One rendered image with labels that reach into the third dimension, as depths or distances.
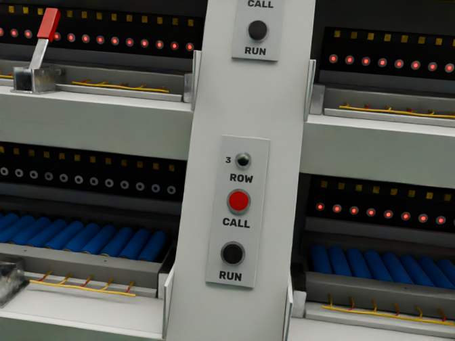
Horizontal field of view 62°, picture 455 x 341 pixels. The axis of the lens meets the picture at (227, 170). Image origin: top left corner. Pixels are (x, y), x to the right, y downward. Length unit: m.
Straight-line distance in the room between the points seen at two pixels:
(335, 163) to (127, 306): 0.22
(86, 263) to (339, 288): 0.24
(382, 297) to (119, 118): 0.30
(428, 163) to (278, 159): 0.13
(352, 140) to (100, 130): 0.22
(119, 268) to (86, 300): 0.04
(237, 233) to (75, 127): 0.17
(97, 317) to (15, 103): 0.20
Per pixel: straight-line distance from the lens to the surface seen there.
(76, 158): 0.52
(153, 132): 0.34
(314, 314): 0.38
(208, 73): 0.34
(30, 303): 0.40
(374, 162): 0.34
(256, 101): 0.33
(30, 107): 0.39
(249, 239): 0.31
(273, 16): 0.36
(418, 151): 0.35
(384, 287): 0.41
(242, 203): 0.31
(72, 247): 0.44
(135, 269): 0.38
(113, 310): 0.37
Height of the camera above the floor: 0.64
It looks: 6 degrees up
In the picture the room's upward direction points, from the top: 7 degrees clockwise
